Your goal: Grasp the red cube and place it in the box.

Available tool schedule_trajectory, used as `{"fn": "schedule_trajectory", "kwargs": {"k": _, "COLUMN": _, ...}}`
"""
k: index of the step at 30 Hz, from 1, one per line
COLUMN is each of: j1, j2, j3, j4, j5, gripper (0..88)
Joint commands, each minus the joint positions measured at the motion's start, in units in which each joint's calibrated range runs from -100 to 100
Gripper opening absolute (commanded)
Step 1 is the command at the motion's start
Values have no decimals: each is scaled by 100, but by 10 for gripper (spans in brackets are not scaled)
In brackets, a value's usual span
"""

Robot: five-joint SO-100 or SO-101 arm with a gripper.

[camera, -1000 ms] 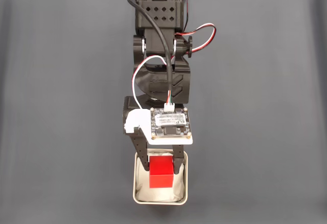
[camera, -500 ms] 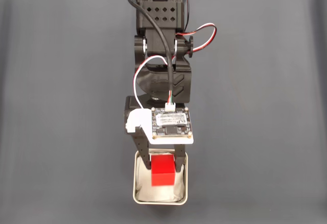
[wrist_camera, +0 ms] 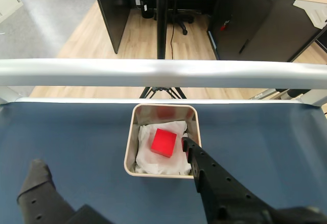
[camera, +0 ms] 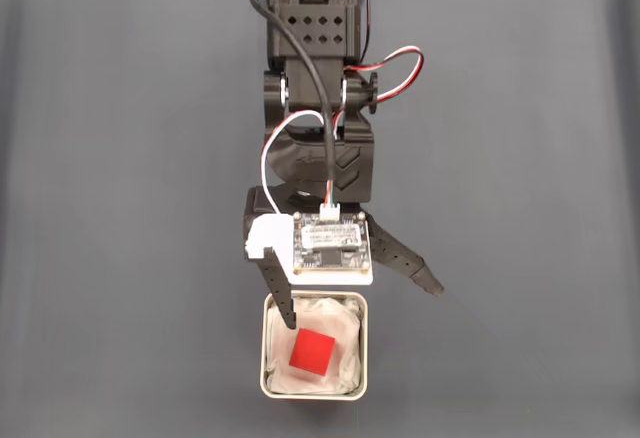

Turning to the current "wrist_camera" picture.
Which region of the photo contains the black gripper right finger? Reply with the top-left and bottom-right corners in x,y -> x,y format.
181,137 -> 284,224

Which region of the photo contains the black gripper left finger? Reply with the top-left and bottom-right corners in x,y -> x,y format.
16,159 -> 113,224

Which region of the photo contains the red cube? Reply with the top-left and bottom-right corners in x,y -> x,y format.
150,128 -> 178,158

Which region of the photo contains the square metal box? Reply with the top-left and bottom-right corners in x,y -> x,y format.
124,103 -> 202,180

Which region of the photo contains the grey-blue table mat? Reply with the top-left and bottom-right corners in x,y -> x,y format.
0,102 -> 327,224

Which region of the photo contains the white crumpled tissue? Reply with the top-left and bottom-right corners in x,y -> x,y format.
134,120 -> 193,176

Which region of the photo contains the black tripod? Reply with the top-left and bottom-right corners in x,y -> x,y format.
139,87 -> 187,99

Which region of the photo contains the black desk cabinet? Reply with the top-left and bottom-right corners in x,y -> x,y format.
208,0 -> 327,62

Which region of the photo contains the black chair base with casters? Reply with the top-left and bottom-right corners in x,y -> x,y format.
167,14 -> 195,35

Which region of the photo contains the black cylindrical bin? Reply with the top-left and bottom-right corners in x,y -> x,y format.
142,1 -> 154,19

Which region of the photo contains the black desk partition panel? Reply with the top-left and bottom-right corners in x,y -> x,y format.
90,0 -> 133,55

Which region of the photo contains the silver metal table rail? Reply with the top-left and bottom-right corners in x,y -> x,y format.
0,58 -> 327,107

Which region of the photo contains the thin dark floor cable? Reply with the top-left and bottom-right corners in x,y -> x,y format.
169,24 -> 176,60

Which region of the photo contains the black vertical post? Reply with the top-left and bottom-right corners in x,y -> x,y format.
156,0 -> 169,60

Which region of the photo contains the white desk bracket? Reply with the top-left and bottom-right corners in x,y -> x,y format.
293,0 -> 327,29

